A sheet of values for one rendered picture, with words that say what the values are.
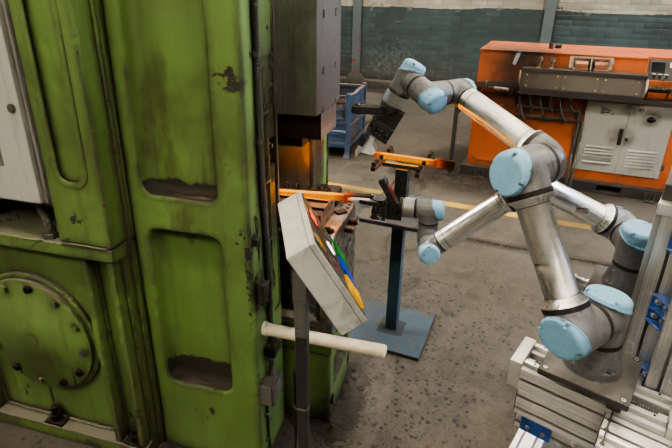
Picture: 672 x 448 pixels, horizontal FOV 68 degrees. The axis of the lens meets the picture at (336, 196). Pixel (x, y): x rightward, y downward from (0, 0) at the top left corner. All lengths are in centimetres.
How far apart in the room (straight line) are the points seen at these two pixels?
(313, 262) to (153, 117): 77
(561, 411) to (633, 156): 391
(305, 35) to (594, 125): 391
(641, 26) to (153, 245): 829
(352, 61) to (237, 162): 835
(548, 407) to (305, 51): 129
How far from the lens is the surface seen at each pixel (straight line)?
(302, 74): 168
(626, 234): 191
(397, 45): 954
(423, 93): 154
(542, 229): 133
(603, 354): 153
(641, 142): 531
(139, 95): 172
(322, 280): 126
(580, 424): 168
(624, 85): 503
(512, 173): 131
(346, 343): 180
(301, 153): 220
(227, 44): 149
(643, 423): 160
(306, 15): 166
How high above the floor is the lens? 176
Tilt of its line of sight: 23 degrees down
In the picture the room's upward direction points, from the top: 1 degrees clockwise
